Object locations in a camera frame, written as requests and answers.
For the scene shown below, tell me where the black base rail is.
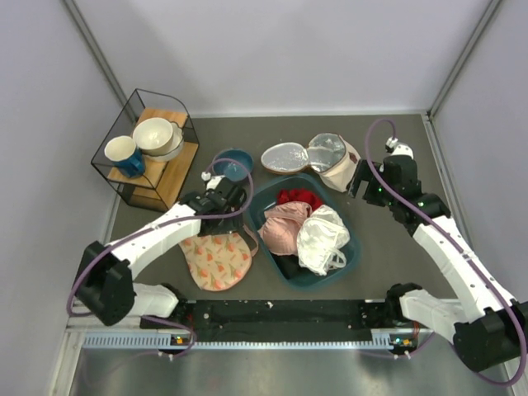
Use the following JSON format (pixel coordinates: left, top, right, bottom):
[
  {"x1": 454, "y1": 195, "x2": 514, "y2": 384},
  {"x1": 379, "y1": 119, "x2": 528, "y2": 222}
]
[{"x1": 139, "y1": 299, "x2": 417, "y2": 342}]

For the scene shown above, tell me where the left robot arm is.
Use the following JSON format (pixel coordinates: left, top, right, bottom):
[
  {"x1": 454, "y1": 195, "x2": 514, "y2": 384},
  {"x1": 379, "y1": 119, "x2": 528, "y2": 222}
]
[{"x1": 73, "y1": 177, "x2": 249, "y2": 328}]

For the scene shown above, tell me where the dark blue ceramic bowl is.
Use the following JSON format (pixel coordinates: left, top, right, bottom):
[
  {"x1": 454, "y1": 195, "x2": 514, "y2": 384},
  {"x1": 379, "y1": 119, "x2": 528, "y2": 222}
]
[{"x1": 212, "y1": 148, "x2": 254, "y2": 183}]

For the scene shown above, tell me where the floral mesh laundry bag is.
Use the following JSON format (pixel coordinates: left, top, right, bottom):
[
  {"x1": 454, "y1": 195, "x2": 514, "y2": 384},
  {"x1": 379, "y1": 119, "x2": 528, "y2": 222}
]
[{"x1": 179, "y1": 225, "x2": 259, "y2": 292}]

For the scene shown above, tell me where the cream ceramic bowl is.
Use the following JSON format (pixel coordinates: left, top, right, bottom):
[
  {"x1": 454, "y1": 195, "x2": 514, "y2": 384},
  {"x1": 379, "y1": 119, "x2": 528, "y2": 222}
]
[{"x1": 132, "y1": 117, "x2": 174, "y2": 156}]

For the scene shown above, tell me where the black wire wooden shelf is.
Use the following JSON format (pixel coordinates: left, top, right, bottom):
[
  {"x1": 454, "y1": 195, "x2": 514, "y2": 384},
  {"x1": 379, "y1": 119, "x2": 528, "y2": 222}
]
[{"x1": 92, "y1": 89, "x2": 199, "y2": 212}]

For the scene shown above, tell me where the black garment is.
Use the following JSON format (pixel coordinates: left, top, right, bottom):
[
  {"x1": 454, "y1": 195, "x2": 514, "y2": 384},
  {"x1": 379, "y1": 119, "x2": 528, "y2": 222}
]
[{"x1": 275, "y1": 255, "x2": 307, "y2": 280}]

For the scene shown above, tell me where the white bowl underneath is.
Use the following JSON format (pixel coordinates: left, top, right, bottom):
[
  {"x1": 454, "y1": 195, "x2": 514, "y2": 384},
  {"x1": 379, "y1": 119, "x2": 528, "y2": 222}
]
[{"x1": 146, "y1": 122, "x2": 184, "y2": 163}]

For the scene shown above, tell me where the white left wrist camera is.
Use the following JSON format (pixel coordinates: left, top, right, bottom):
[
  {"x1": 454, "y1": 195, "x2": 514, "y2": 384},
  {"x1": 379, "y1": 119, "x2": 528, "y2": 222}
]
[{"x1": 201, "y1": 172, "x2": 224, "y2": 190}]

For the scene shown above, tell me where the pink bra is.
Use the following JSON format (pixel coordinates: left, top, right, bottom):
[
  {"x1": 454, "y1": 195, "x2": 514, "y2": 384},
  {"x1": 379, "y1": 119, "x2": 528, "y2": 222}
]
[{"x1": 258, "y1": 201, "x2": 313, "y2": 256}]

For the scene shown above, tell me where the white bra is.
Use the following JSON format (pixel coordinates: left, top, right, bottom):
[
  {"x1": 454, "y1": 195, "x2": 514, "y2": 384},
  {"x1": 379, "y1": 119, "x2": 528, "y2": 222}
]
[{"x1": 297, "y1": 205, "x2": 351, "y2": 276}]

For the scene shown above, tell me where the teal plastic basin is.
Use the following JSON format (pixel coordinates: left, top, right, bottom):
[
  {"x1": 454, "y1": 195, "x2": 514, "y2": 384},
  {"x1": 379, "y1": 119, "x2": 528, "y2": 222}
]
[{"x1": 247, "y1": 173, "x2": 361, "y2": 290}]

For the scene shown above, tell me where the red bra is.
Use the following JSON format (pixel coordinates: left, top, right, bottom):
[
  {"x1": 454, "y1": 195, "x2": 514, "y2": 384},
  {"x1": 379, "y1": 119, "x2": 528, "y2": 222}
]
[{"x1": 276, "y1": 188, "x2": 323, "y2": 211}]

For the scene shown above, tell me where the white insulated lunch bag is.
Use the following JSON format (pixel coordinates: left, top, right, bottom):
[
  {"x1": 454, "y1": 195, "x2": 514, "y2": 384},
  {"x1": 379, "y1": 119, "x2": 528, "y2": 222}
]
[{"x1": 261, "y1": 133, "x2": 361, "y2": 192}]

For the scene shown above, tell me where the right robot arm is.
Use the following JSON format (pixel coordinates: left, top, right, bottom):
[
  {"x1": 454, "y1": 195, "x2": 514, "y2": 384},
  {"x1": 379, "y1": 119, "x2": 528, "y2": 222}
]
[{"x1": 350, "y1": 155, "x2": 527, "y2": 372}]

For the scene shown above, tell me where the blue mug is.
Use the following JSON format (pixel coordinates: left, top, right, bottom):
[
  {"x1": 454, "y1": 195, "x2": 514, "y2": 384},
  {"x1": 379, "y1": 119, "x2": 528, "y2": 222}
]
[{"x1": 104, "y1": 136, "x2": 146, "y2": 178}]

